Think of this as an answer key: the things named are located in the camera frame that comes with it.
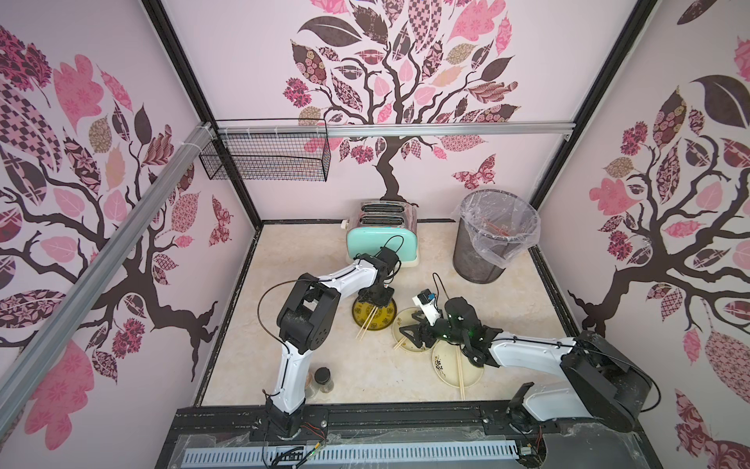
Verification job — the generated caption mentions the chopsticks panda wrapper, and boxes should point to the chopsticks panda wrapper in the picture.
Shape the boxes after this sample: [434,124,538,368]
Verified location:
[393,336,408,351]

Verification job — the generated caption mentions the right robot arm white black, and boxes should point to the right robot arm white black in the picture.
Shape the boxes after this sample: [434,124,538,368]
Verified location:
[400,290,654,433]

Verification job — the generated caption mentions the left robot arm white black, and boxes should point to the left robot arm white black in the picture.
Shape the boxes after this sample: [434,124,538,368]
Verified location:
[265,246,400,440]

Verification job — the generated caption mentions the cream plate with calligraphy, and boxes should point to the cream plate with calligraphy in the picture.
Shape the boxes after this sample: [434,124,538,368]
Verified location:
[391,307,429,353]

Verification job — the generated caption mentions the cream plate with green patch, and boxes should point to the cream plate with green patch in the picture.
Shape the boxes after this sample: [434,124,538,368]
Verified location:
[432,341,484,389]

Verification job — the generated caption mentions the yellow patterned plate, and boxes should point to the yellow patterned plate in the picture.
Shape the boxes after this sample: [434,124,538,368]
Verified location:
[352,300,398,331]

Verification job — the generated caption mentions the black mesh trash bin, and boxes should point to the black mesh trash bin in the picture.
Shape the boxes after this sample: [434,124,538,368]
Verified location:
[452,188,541,285]

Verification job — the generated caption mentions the black lid spice jar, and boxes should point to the black lid spice jar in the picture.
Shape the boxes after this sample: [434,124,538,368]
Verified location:
[314,367,334,393]

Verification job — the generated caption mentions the mint green toaster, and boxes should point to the mint green toaster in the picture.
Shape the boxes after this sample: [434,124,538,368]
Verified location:
[342,200,419,267]

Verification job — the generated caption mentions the clear plastic bin liner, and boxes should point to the clear plastic bin liner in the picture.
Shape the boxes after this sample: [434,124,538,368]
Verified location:
[453,188,543,269]

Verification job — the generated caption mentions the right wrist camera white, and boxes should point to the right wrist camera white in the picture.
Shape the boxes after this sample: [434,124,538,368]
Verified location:
[412,289,441,326]

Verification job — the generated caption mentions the white slotted cable duct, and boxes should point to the white slotted cable duct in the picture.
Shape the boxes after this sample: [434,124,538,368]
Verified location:
[179,441,520,468]

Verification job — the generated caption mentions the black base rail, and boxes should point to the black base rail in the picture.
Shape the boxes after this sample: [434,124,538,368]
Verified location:
[155,401,662,468]

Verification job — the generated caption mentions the aluminium frame bar rear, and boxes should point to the aluminium frame bar rear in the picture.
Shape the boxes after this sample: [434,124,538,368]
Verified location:
[217,121,575,138]

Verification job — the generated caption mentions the aluminium frame bar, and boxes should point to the aluminium frame bar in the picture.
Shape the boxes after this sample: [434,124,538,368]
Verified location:
[217,121,575,138]
[1,123,215,434]

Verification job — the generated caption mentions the black wire wall basket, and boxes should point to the black wire wall basket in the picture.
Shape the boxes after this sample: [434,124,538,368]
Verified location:
[199,117,332,182]

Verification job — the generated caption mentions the aluminium frame bar left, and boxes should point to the aluminium frame bar left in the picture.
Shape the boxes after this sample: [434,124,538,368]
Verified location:
[1,123,215,434]

